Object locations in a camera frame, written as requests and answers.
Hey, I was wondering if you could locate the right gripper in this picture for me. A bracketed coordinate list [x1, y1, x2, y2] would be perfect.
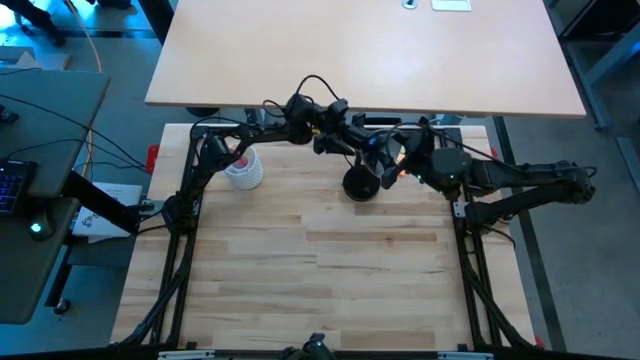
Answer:
[381, 129, 437, 191]

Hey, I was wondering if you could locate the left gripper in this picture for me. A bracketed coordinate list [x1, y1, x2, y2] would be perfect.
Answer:
[313, 113, 397, 171]

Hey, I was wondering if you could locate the black desk lamp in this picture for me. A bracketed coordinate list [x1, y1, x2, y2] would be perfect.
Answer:
[342, 132, 407, 203]

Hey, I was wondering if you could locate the large light wooden desk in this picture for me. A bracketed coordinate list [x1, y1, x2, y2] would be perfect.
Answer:
[144, 0, 587, 119]

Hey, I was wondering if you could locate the white lattice pen cup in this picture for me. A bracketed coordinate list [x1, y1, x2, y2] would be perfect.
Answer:
[223, 144, 265, 191]

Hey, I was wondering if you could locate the white rectangular plate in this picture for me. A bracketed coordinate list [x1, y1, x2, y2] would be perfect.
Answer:
[431, 0, 472, 13]

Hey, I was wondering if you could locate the black floor strip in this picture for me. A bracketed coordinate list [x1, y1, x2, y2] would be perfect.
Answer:
[492, 116, 569, 353]

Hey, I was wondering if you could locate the red tag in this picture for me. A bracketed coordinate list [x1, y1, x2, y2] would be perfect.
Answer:
[145, 143, 161, 175]

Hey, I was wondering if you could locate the white printed paper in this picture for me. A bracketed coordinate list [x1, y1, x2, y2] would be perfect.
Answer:
[72, 182, 144, 239]

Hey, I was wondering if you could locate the cardboard box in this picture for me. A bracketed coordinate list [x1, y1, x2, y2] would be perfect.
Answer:
[0, 45, 72, 71]

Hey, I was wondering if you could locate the black desk leg with caster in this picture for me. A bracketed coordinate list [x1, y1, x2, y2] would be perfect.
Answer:
[44, 244, 76, 316]

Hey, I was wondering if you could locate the black computer mouse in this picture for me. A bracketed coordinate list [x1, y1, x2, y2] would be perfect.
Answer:
[27, 209, 55, 243]

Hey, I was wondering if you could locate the black chair base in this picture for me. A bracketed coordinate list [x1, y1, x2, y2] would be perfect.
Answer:
[0, 0, 66, 47]

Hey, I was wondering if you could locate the black keyboard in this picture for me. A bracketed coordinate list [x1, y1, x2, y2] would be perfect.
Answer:
[0, 158, 37, 216]

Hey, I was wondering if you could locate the grey side desk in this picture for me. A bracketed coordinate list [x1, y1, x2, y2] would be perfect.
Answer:
[0, 69, 112, 325]

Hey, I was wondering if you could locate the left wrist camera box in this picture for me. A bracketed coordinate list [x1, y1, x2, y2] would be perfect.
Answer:
[327, 98, 351, 121]

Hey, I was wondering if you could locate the black metal table frame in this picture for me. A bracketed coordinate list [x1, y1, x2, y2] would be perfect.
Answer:
[117, 122, 539, 351]

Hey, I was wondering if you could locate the silver bracket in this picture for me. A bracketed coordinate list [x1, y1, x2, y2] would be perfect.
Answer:
[157, 349, 216, 360]
[437, 351, 495, 360]

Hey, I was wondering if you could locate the grey metal shelf frame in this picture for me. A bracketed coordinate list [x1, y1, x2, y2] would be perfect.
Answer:
[547, 0, 640, 191]

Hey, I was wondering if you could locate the black desk mount beam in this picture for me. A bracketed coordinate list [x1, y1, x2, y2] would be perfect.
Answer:
[62, 169, 151, 235]

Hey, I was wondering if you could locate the yellow cable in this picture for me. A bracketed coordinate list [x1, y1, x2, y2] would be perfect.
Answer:
[63, 0, 104, 146]

